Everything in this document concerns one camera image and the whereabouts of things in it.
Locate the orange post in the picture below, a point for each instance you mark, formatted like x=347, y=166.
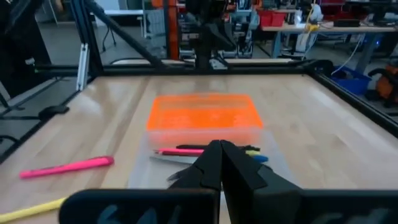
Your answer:
x=173, y=31

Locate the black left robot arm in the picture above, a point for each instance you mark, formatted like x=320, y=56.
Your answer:
x=206, y=37

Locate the black table clamp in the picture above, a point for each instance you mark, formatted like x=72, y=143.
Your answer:
x=53, y=112

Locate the orange and black machine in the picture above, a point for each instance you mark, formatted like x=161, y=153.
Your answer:
x=385, y=87

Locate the white metal bracket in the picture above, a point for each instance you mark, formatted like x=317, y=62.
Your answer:
x=82, y=67

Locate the blue storage bin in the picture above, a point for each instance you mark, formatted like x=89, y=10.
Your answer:
x=351, y=82

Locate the red storage bin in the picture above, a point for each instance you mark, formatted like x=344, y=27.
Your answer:
x=270, y=18

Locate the brown pencil with blue eraser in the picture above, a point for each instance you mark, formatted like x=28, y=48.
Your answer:
x=174, y=159

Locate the clear plastic supply box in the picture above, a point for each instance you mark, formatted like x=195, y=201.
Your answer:
x=146, y=174

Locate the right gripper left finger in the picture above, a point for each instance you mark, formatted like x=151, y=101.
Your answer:
x=205, y=174

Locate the pink highlighter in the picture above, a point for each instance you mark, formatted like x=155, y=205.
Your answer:
x=68, y=167

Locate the orange plastic box lid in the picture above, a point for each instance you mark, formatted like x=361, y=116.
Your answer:
x=202, y=115

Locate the black metal table frame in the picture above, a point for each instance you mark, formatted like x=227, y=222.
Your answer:
x=140, y=71

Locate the yellow highlighter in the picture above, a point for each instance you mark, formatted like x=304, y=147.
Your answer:
x=28, y=211

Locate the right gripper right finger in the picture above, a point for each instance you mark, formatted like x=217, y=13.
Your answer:
x=242, y=180

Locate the pink pencil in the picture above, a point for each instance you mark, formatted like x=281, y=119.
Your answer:
x=180, y=152

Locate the grey workbench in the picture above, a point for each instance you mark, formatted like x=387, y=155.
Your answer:
x=326, y=29

